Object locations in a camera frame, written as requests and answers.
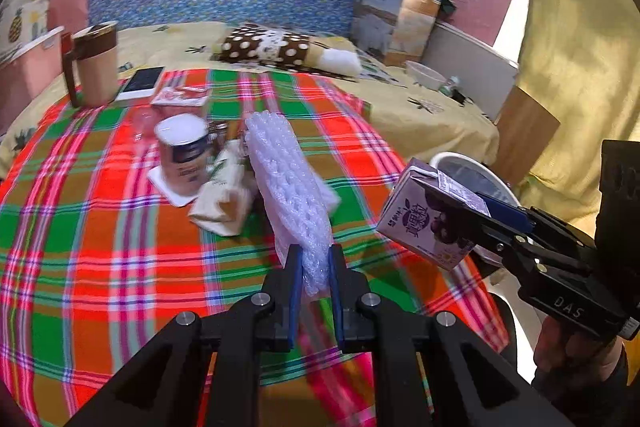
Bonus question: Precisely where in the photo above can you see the white smartphone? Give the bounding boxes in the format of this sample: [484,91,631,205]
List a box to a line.
[115,66,166,102]

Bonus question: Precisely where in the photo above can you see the white bubble wrap sheet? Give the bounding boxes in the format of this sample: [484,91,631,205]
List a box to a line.
[244,110,342,308]

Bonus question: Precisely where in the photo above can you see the brown lidded mug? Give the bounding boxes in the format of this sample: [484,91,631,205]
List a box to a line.
[61,21,119,109]

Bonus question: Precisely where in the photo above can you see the dark brown snack wrapper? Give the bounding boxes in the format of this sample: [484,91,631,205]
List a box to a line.
[207,121,248,158]

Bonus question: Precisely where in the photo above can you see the pineapple print cloth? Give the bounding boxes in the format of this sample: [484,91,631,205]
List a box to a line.
[0,0,66,63]

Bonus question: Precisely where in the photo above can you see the pink clear plastic piece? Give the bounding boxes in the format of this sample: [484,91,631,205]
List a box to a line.
[131,107,158,143]

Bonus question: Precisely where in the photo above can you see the yellow pineapple print bedsheet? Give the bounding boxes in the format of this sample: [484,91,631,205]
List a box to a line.
[0,21,501,180]

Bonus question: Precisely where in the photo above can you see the red green plaid blanket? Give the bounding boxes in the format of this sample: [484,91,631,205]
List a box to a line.
[0,68,511,427]

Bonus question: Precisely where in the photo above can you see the clear plastic bin liner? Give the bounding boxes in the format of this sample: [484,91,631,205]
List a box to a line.
[437,157,511,208]

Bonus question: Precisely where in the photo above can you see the white bowl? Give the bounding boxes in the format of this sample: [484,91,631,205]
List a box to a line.
[405,60,447,90]

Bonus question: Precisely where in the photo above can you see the white square card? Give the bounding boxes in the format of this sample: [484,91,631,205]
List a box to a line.
[147,164,201,208]

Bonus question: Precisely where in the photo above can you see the red and white small box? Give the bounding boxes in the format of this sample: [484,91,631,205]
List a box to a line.
[150,84,211,120]

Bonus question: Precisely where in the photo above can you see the white cabinet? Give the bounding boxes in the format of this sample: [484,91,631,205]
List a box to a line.
[425,21,520,123]

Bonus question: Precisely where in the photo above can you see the person's right forearm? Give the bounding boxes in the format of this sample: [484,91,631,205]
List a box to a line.
[530,367,631,427]

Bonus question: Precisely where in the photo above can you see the person's right hand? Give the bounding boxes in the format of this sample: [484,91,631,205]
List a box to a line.
[532,314,628,388]

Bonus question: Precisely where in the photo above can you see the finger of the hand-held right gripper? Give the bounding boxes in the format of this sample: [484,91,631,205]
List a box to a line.
[432,184,598,253]
[470,219,593,293]

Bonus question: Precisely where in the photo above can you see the small green capped bottle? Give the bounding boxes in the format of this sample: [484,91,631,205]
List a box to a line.
[440,76,466,100]

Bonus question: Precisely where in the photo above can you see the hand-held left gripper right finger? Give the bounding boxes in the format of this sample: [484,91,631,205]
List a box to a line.
[327,243,576,427]

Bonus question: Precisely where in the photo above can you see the pale spotted print pillow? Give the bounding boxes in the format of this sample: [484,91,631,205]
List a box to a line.
[350,50,403,84]

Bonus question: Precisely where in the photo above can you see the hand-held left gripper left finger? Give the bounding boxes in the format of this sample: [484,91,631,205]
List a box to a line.
[65,244,303,427]

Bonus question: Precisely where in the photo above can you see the brown polka dot pillow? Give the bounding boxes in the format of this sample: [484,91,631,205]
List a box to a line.
[212,23,363,80]

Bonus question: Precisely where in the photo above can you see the cream paper packet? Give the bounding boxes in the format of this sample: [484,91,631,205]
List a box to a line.
[188,140,258,238]

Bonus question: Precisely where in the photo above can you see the wooden board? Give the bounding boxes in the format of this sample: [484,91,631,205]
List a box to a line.
[492,84,561,188]

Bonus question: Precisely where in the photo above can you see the white tin can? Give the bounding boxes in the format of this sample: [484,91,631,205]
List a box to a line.
[154,113,211,198]

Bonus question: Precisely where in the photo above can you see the pink storage box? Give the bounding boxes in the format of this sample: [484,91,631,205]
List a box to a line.
[0,26,66,128]

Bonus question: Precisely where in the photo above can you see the bedding set box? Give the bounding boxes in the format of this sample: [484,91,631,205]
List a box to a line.
[349,0,442,68]

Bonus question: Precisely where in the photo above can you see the yellow curtain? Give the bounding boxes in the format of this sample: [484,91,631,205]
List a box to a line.
[517,0,640,233]

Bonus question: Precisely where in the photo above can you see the purple milk carton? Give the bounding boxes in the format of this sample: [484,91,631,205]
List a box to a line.
[376,157,493,272]

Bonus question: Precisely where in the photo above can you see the white round trash bin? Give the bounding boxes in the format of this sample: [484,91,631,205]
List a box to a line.
[427,151,523,283]

